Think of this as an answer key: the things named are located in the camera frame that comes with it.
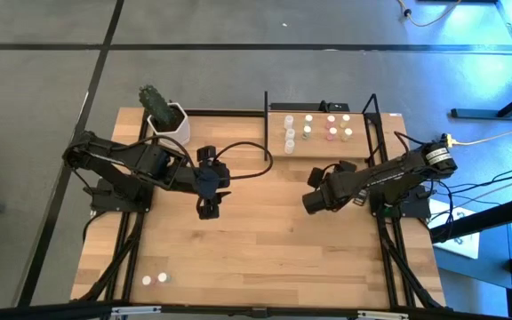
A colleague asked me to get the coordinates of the black diagonal frame brace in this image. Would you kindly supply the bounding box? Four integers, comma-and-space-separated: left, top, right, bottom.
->
380, 230, 444, 309
79, 236, 140, 303

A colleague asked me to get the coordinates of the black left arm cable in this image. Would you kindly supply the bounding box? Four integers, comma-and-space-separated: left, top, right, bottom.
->
211, 140, 275, 181

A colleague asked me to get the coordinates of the white paper sign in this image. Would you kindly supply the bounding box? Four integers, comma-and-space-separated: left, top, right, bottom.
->
428, 198, 482, 260

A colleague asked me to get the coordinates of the wooden shelf with black frame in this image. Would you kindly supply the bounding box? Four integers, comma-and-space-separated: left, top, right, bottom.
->
263, 91, 381, 162

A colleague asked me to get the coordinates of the yellow extension cable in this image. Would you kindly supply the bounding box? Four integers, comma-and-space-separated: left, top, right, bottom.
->
453, 126, 512, 147

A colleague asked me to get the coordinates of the black right wrist camera housing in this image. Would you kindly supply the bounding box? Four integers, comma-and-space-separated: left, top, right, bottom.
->
308, 166, 327, 188

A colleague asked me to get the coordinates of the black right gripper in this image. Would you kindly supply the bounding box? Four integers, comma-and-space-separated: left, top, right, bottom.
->
301, 171, 369, 215

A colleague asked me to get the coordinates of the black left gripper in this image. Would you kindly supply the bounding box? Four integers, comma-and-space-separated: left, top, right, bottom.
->
191, 159, 234, 221

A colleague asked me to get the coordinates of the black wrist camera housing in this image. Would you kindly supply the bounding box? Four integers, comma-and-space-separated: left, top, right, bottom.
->
308, 166, 327, 188
196, 145, 218, 164

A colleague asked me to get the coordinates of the black frame rail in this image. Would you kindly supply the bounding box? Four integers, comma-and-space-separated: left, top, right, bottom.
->
103, 108, 150, 303
122, 131, 160, 303
364, 111, 396, 308
373, 111, 417, 308

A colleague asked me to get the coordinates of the white hexagonal plant pot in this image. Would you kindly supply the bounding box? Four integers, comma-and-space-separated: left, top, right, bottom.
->
147, 101, 191, 148

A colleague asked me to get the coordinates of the dark green cactus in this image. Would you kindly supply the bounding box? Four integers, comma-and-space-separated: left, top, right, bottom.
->
139, 84, 172, 125

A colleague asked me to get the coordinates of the black left wrist camera housing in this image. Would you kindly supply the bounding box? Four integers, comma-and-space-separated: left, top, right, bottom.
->
196, 145, 218, 164

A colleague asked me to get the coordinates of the silver aluminium bracket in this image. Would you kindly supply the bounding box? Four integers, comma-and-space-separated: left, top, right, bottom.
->
109, 305, 163, 319
356, 309, 411, 320

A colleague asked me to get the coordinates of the long black bar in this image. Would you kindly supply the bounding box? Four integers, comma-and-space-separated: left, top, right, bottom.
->
269, 101, 351, 113

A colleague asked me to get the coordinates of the orange floor cable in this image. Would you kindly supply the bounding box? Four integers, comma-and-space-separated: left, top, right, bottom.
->
396, 0, 464, 28

